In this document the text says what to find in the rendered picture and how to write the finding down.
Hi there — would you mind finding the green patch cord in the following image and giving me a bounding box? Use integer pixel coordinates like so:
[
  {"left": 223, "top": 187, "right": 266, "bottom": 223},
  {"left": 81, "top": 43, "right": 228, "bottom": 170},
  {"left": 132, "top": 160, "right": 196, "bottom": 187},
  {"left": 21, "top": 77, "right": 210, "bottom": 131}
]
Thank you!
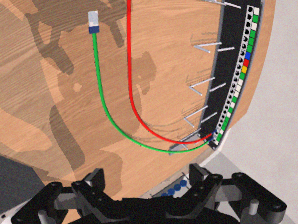
[{"left": 92, "top": 33, "right": 211, "bottom": 153}]

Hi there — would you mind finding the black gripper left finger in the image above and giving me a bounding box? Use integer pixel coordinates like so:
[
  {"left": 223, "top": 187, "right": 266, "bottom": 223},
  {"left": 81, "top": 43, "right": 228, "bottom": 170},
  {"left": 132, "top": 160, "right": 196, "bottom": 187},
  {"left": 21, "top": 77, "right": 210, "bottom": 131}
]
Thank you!
[{"left": 11, "top": 168, "right": 132, "bottom": 224}]

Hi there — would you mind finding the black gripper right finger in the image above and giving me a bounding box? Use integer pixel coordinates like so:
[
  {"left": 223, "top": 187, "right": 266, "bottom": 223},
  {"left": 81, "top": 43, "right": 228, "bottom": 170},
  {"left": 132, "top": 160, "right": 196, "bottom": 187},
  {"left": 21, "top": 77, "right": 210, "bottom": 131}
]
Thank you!
[{"left": 165, "top": 163, "right": 287, "bottom": 224}]

